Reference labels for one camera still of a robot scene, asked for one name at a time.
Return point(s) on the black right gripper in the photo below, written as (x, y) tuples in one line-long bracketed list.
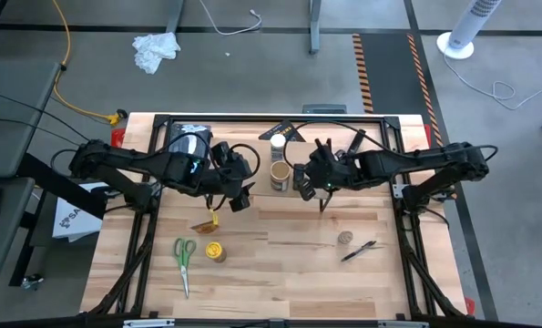
[(327, 173)]

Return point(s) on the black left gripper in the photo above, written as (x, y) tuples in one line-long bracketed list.
[(229, 175)]

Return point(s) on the brown-lidded round spice can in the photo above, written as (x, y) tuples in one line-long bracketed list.
[(280, 175)]

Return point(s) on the white-lidded glass seasoning jar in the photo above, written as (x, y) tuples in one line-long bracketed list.
[(277, 146)]

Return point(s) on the orange taco seasoning packet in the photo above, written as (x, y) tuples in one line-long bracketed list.
[(204, 228)]

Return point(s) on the yellow-lidded chili onion seasoning jar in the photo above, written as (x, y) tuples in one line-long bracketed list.
[(215, 251)]

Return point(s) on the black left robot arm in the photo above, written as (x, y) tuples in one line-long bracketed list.
[(161, 164)]

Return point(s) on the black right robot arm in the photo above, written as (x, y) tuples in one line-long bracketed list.
[(412, 159)]

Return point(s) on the yellow tag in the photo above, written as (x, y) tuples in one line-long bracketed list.
[(215, 218)]

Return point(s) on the black flat packet yellow print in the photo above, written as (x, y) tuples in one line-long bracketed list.
[(282, 132)]

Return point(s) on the grey table controller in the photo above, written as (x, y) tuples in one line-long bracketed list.
[(324, 109)]

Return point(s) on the black paperback book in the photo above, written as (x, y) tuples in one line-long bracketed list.
[(186, 134)]

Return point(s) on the black pen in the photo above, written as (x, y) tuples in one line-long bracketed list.
[(358, 251)]

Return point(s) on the red corner clamp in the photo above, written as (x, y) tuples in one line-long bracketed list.
[(118, 137), (468, 306)]

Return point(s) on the grey table leg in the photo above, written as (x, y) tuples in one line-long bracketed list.
[(315, 27), (176, 16)]

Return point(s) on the crumpled white cloth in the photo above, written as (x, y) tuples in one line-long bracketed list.
[(154, 50)]

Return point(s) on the white printed box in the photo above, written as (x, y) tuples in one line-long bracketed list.
[(72, 218)]

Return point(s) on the black desk beam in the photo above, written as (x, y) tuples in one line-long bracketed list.
[(61, 187)]

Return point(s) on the white tower fan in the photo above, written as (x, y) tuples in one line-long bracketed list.
[(468, 23)]

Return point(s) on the black caster wheel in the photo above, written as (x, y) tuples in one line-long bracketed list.
[(32, 282)]

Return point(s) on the grey desk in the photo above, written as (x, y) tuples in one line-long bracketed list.
[(11, 127), (2, 255)]

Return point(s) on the black rig frame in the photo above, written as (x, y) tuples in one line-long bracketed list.
[(275, 117)]

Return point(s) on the silver bracket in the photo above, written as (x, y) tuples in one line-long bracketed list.
[(402, 324), (148, 323)]

